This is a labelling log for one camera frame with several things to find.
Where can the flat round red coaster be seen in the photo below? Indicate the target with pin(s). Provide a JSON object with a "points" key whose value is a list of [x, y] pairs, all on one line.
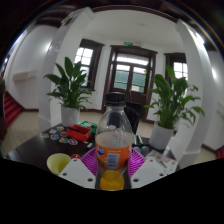
{"points": [[75, 156]]}

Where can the red box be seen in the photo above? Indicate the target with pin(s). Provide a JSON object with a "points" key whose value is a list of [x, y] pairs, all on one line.
{"points": [[79, 133]]}

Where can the yellow cup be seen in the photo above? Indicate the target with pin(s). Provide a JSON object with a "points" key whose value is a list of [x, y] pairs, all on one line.
{"points": [[57, 162]]}

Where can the dark grey headphones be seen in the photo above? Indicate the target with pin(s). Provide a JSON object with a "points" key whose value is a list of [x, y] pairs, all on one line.
{"points": [[141, 150]]}

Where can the dark wooden double door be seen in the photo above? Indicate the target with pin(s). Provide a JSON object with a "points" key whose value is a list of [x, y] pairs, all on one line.
{"points": [[130, 93]]}

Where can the dark framed window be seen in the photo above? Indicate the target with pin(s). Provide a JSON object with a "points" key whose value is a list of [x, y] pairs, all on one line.
{"points": [[84, 58], [180, 68]]}

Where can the red carpeted staircase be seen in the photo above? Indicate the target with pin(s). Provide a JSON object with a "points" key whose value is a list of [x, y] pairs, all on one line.
{"points": [[220, 153], [11, 108]]}

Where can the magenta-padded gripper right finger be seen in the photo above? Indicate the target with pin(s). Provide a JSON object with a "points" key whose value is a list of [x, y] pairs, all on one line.
{"points": [[148, 173]]}

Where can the potted plant in white pot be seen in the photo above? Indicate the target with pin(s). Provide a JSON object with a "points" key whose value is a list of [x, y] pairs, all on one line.
{"points": [[70, 116], [161, 136]]}

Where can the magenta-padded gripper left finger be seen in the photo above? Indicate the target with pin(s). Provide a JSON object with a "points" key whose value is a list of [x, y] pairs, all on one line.
{"points": [[76, 173]]}

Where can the green printed box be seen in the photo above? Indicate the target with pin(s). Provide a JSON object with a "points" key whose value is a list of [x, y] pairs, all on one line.
{"points": [[88, 124]]}

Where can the black chair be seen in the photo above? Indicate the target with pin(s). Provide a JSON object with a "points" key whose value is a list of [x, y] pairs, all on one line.
{"points": [[134, 116]]}

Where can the orange drink bottle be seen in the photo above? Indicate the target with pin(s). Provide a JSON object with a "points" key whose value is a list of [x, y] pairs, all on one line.
{"points": [[113, 146]]}

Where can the round printed sticker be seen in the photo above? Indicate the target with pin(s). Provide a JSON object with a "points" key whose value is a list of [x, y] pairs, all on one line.
{"points": [[73, 141], [64, 134], [55, 136], [60, 128], [63, 140]]}

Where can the green exit sign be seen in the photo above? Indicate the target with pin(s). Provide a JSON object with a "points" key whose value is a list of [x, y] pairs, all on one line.
{"points": [[128, 43]]}

